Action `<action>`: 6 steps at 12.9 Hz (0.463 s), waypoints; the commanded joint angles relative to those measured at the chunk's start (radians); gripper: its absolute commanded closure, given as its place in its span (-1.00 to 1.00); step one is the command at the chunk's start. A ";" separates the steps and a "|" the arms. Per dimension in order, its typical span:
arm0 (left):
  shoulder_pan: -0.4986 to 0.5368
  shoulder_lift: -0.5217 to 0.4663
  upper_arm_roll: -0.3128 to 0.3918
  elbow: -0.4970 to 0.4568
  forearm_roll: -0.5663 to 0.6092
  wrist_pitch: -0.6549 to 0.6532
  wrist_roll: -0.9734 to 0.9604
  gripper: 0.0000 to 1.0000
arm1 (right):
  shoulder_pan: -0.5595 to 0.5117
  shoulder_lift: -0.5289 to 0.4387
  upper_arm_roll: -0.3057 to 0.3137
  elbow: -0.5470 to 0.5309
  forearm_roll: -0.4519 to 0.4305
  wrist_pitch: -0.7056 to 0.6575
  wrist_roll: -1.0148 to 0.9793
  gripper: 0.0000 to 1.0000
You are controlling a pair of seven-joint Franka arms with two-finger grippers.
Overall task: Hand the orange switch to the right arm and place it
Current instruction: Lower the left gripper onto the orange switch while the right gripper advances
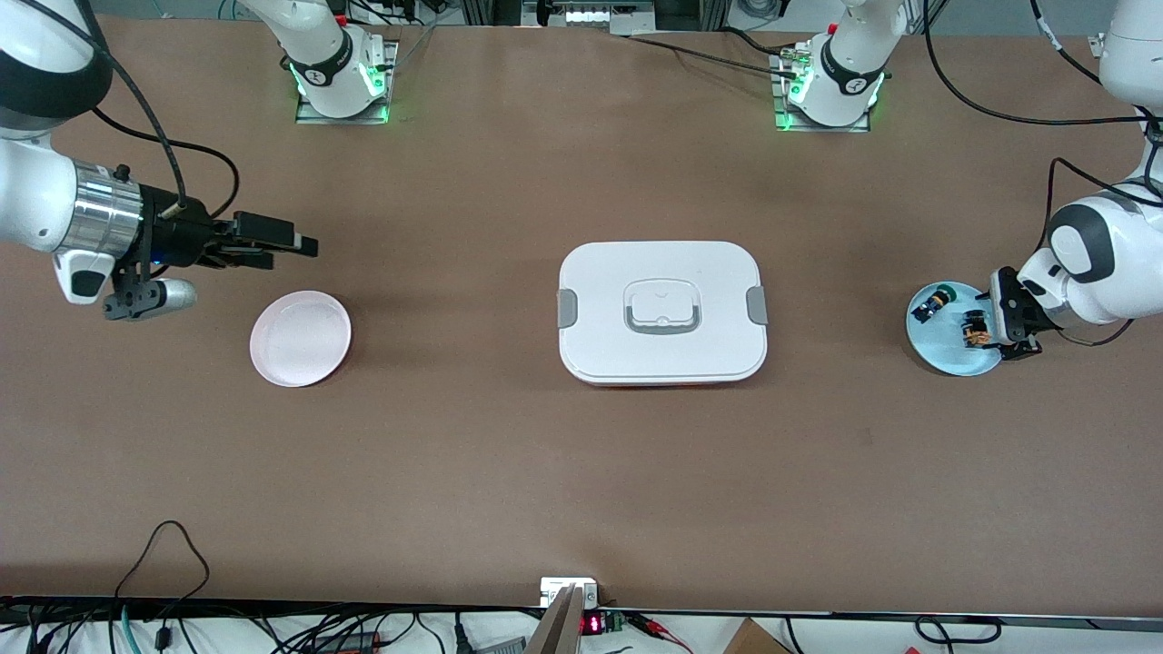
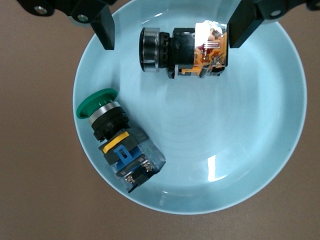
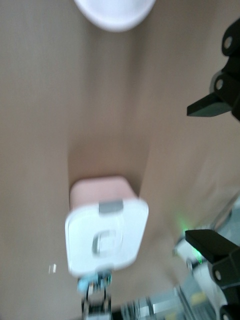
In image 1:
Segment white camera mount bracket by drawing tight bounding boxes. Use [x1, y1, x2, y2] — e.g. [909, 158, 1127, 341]
[540, 578, 601, 609]

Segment pink round plate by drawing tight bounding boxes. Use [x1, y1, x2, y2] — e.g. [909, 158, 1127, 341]
[250, 291, 353, 388]

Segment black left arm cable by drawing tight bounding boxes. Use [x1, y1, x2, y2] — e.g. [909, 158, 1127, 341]
[925, 0, 1163, 348]

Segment black cable to arm base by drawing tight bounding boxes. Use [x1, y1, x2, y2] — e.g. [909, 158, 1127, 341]
[627, 27, 800, 81]

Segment brown cardboard piece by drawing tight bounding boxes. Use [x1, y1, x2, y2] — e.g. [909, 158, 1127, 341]
[722, 618, 796, 654]

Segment thin black looped cable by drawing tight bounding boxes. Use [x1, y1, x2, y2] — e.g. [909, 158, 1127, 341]
[114, 520, 212, 605]

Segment white lidded box grey latches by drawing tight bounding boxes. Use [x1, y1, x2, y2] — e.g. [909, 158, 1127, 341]
[557, 241, 769, 389]

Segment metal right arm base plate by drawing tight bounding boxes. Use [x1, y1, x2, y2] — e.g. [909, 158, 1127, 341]
[293, 41, 398, 125]

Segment grey aluminium bar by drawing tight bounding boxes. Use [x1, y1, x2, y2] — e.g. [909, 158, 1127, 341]
[525, 584, 587, 654]

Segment light blue round plate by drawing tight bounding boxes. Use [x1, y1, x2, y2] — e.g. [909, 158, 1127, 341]
[905, 281, 1005, 377]

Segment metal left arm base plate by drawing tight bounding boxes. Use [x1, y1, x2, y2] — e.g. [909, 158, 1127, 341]
[770, 50, 871, 134]

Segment aluminium rack with light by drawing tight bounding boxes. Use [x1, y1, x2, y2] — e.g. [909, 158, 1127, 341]
[459, 0, 728, 35]

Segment black coiled flat cable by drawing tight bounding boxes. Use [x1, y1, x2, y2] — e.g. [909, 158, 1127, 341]
[913, 616, 1003, 646]

